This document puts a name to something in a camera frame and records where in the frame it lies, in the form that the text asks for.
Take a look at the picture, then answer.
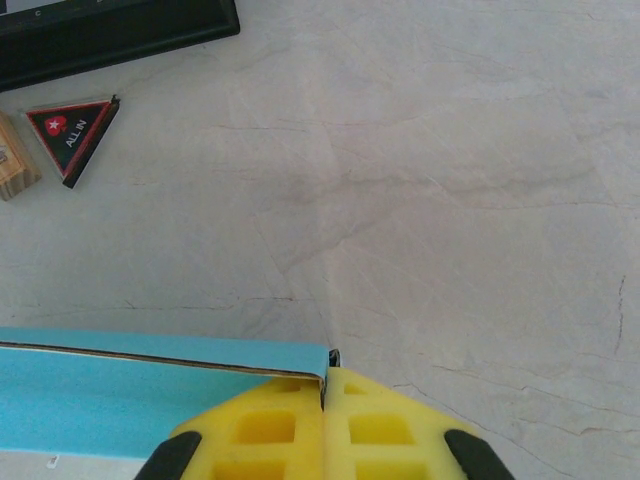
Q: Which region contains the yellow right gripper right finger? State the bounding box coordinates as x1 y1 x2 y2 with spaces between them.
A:
323 367 517 480

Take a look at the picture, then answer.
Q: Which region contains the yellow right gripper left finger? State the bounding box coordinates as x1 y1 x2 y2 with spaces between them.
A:
133 377 327 480

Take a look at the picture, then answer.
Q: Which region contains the black red triangular token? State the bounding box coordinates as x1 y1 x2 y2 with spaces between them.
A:
24 93 122 191

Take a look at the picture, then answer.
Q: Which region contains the small wooden block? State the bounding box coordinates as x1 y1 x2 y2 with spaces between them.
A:
0 109 44 202

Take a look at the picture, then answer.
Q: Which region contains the black and grey checkerboard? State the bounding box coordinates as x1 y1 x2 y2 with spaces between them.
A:
0 0 242 94

